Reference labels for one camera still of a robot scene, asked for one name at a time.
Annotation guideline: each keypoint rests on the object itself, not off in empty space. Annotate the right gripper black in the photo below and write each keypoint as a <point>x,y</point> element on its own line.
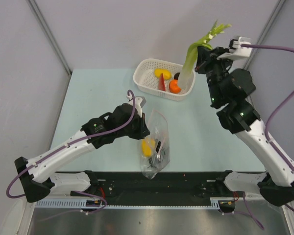
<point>207,57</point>

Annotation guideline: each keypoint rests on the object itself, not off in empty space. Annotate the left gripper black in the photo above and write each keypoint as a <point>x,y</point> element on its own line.
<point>142,131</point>

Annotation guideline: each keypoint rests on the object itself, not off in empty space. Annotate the fake green lettuce leaf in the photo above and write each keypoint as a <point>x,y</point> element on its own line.
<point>192,53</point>

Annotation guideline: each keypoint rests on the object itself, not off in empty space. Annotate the clear zip top bag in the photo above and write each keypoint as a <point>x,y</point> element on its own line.
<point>159,130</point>

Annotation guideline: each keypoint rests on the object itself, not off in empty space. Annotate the dark purple fake plum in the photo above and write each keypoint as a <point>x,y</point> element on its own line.
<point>177,76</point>

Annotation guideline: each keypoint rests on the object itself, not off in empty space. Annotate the yellow fake lemon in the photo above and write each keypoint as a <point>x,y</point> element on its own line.
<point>166,74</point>

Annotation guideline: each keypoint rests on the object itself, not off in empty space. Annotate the orange fake orange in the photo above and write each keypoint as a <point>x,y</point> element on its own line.
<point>173,87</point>

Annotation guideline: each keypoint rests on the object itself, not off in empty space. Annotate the fake watermelon slice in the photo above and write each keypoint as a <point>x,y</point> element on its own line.
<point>161,83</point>

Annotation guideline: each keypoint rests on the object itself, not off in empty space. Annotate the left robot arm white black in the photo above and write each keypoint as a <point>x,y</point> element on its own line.
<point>39,176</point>

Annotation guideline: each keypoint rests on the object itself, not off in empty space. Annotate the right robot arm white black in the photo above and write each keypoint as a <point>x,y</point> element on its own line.
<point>228,92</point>

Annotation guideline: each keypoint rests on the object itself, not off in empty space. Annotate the yellow fake bell pepper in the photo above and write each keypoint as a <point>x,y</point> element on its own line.
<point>148,146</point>

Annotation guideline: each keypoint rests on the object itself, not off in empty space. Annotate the fake black grape bunch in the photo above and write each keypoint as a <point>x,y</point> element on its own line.
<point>160,157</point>

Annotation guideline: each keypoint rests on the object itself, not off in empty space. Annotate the white perforated plastic basket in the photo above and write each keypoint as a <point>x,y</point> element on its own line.
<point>146,81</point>

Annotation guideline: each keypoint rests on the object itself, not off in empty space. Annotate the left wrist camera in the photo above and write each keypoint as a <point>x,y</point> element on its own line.
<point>138,102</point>

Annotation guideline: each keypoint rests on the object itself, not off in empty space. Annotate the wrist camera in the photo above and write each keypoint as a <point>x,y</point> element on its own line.
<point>236,50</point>
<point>138,102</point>

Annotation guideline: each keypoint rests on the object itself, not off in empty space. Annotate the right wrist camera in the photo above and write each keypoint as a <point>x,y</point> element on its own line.
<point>236,50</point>

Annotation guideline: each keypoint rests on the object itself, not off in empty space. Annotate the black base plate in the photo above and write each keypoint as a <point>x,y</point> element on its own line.
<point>166,189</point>

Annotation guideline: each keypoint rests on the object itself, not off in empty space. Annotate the white slotted cable duct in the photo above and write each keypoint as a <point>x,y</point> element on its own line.
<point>70,203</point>

